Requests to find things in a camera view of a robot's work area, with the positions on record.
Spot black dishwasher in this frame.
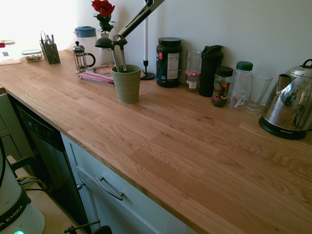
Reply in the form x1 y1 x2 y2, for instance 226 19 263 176
12 100 92 231

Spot black kettle base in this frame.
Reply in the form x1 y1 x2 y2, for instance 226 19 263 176
258 116 309 141

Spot red rose with green leaves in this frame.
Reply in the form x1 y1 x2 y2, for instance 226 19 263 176
91 0 117 34

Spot glass food container with snacks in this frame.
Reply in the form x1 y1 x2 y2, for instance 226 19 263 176
21 49 43 62

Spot clear pitcher with blue lid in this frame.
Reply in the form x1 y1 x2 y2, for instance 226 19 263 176
74 25 98 52

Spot silver drawer handle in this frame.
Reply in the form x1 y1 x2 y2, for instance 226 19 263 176
95 175 125 201

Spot glass french press coffee maker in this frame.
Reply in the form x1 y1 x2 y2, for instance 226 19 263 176
73 40 97 74

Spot black shaker bottle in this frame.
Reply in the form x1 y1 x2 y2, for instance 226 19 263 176
198 45 224 98

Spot clear footed drinking glass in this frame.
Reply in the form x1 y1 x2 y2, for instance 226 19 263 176
243 73 273 115

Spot black ladle with steel handle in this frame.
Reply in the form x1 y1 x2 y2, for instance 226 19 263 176
94 37 120 73

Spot yellow cables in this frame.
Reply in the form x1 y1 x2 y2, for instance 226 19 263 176
16 175 47 194

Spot black spoon with steel handle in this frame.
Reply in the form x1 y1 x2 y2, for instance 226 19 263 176
112 39 128 72

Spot black candle holder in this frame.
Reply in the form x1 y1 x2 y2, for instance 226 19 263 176
140 59 156 81

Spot clear bottle with green lid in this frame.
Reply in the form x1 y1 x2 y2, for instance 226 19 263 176
228 61 254 111

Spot grey-green perforated cutlery caddy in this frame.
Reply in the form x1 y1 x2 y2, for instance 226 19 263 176
39 42 61 65

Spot red checkered cookbook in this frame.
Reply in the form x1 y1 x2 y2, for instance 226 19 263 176
78 63 145 87

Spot glass jar with gingham band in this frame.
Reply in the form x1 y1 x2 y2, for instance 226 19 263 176
185 50 203 93

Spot cutlery pieces with metal handles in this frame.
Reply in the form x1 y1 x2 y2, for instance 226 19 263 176
40 30 55 46

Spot black protein powder tub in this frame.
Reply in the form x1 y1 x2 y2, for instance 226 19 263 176
155 37 183 89

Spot white flower vase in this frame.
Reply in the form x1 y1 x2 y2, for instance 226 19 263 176
97 30 115 66

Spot spice jar with black lid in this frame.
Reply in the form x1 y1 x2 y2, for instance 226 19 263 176
211 66 234 108

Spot pale green side cabinet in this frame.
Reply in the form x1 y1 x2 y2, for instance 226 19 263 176
0 92 34 176

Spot white container with red clip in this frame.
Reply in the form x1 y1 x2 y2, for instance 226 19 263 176
0 39 17 63

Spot tall white candle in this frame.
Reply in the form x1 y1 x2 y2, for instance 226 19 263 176
143 17 150 61

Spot shiny steel electric kettle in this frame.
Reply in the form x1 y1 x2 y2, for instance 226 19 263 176
261 58 312 132

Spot pale green cabinet drawer front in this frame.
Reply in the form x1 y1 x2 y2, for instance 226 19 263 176
60 133 193 234

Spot green ribbed utensil holder cup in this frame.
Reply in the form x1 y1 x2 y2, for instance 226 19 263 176
111 64 142 104

